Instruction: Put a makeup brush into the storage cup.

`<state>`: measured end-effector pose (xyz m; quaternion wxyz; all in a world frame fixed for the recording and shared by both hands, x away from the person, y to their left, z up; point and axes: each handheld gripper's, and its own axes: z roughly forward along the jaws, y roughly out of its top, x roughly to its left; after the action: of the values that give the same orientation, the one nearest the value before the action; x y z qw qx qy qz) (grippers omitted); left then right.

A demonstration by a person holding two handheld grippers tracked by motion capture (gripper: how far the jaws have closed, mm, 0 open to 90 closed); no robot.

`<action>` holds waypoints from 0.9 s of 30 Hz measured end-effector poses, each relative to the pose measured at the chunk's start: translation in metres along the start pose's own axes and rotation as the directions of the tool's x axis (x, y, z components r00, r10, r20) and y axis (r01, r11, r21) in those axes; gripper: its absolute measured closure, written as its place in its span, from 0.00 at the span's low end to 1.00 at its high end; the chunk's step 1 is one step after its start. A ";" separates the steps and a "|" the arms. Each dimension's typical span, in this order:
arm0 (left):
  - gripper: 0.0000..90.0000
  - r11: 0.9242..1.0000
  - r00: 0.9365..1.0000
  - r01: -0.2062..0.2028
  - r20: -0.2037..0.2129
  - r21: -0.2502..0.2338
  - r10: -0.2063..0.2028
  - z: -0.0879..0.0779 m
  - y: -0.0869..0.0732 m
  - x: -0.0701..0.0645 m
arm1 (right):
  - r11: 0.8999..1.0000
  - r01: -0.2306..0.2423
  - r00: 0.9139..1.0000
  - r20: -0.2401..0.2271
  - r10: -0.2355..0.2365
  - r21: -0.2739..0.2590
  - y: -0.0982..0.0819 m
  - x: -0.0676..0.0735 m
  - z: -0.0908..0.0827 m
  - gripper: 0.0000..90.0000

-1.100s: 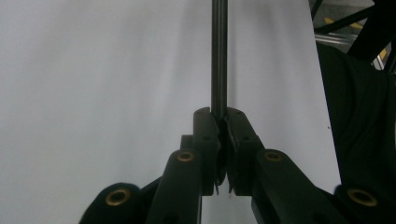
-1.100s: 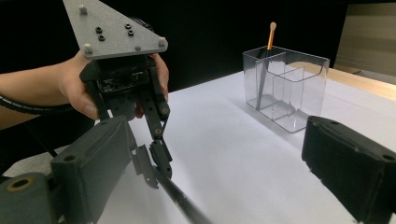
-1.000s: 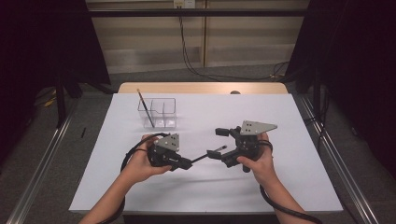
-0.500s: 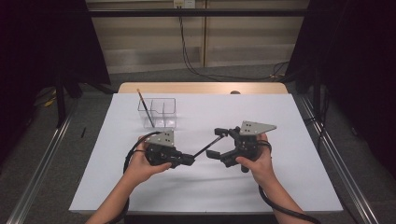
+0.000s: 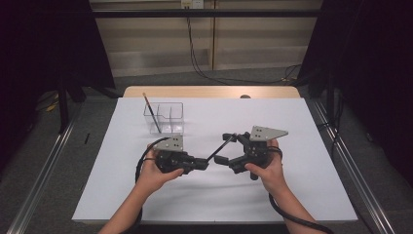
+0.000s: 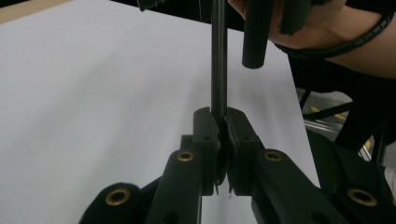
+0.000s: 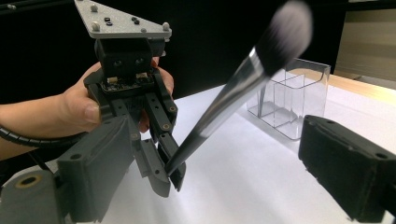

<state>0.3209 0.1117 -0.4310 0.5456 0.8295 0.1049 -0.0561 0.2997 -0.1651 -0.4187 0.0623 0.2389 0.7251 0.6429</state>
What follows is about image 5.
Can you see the small black floor item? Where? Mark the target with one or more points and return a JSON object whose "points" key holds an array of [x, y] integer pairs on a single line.
{"points": [[86, 138]]}

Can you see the white table mat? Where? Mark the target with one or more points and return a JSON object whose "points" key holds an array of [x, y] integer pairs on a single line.
{"points": [[211, 201]]}

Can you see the black horizontal bar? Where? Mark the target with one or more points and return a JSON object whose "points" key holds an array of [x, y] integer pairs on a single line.
{"points": [[207, 13]]}

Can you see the white wall socket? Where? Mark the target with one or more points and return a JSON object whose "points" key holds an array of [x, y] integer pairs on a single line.
{"points": [[192, 4]]}

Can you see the clear plastic organizer box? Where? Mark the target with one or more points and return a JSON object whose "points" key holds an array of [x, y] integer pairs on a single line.
{"points": [[170, 118]]}

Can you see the black makeup brush tan bristles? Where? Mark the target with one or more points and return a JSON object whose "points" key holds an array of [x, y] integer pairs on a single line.
{"points": [[152, 113]]}

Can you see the wooden table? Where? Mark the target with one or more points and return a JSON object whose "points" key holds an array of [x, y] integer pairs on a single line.
{"points": [[195, 91]]}

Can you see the dark table grommet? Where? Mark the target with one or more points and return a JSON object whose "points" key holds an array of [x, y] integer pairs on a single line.
{"points": [[245, 96]]}

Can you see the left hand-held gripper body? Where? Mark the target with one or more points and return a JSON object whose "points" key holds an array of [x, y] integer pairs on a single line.
{"points": [[172, 161]]}

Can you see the aluminium floor rail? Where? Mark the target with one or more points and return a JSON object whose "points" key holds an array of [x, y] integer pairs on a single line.
{"points": [[42, 169], [357, 169]]}

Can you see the person's right hand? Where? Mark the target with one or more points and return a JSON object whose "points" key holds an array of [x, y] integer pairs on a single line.
{"points": [[272, 175]]}

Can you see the black metal stand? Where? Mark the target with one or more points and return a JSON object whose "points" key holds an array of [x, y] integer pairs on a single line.
{"points": [[330, 81], [63, 107]]}

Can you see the black makeup brush silver ferrule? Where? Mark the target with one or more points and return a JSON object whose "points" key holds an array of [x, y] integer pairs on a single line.
{"points": [[220, 148]]}

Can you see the person's left hand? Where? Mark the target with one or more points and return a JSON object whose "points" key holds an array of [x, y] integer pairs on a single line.
{"points": [[152, 177]]}

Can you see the black curtain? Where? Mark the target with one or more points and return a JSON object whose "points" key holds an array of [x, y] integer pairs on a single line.
{"points": [[373, 81], [39, 65]]}

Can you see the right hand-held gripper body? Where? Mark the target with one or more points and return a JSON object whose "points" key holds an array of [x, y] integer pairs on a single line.
{"points": [[256, 152]]}

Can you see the yellow floor item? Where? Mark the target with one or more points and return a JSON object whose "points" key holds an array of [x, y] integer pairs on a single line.
{"points": [[52, 107]]}

